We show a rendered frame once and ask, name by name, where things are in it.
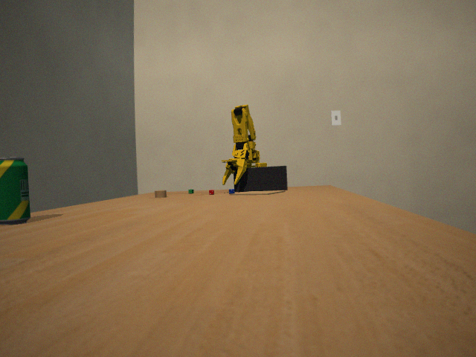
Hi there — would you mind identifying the tan short cylinder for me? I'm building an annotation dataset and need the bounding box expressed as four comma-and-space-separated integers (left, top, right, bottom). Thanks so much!
155, 190, 167, 198

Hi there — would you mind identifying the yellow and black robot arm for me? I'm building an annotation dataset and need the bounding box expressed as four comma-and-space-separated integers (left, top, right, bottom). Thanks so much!
231, 105, 267, 168

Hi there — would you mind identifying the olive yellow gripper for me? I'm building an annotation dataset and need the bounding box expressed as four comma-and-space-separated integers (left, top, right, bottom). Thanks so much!
222, 158, 248, 185

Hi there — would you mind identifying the green drink can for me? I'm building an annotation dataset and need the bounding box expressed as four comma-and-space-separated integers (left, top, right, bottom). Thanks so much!
0, 157, 30, 225

